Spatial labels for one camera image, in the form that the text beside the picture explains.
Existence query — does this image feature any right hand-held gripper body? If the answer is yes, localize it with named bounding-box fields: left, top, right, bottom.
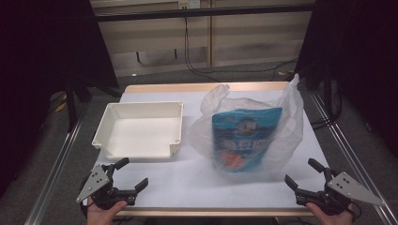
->
left=295, top=171, right=385, bottom=217

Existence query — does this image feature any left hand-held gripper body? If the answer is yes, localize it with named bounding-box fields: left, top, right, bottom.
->
left=76, top=164, right=139, bottom=210

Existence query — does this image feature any translucent white plastic bag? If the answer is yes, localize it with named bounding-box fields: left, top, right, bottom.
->
left=187, top=73, right=305, bottom=182

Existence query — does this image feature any blue snack packet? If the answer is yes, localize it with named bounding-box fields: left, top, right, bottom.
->
left=211, top=107, right=283, bottom=173

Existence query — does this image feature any person's left hand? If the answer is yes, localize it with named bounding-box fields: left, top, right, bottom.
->
left=86, top=196, right=129, bottom=225

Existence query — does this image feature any person's right hand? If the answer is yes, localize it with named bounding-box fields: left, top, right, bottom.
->
left=305, top=202, right=358, bottom=225

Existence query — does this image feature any white plastic tray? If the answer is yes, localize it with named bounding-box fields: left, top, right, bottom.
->
left=91, top=100, right=184, bottom=161

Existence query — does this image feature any black metal stand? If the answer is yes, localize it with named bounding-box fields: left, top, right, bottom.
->
left=308, top=67, right=344, bottom=129
left=63, top=79, right=93, bottom=133

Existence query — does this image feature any black curtain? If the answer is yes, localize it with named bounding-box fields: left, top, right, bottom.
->
left=295, top=0, right=398, bottom=158
left=0, top=0, right=119, bottom=198

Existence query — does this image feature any black horizontal bar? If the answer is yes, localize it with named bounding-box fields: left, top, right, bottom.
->
left=93, top=3, right=316, bottom=23

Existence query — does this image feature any metal floor rail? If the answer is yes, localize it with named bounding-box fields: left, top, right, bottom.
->
left=309, top=89, right=398, bottom=225
left=23, top=101, right=90, bottom=225

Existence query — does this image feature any black hanging cable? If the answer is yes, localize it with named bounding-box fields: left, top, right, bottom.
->
left=183, top=17, right=299, bottom=83

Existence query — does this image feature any white wall socket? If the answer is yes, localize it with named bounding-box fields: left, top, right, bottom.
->
left=177, top=0, right=201, bottom=9

